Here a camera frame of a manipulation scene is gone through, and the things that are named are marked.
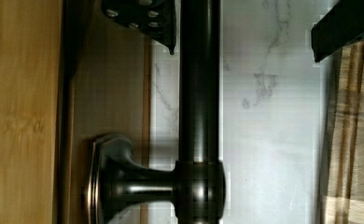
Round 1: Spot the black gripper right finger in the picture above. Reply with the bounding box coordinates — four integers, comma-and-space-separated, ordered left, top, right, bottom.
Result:
311, 0, 364, 63

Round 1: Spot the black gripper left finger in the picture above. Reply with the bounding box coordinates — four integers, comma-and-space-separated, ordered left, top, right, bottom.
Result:
101, 0, 176, 55

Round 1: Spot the dark wooden cutting board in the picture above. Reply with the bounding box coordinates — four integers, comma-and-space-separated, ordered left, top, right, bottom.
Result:
320, 38, 364, 224

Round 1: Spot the light wooden cabinet top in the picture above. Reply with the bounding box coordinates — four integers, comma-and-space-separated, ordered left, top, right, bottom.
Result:
0, 0, 63, 224

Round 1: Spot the dark metal drawer handle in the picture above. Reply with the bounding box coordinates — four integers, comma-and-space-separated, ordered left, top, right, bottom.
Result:
86, 0, 226, 224

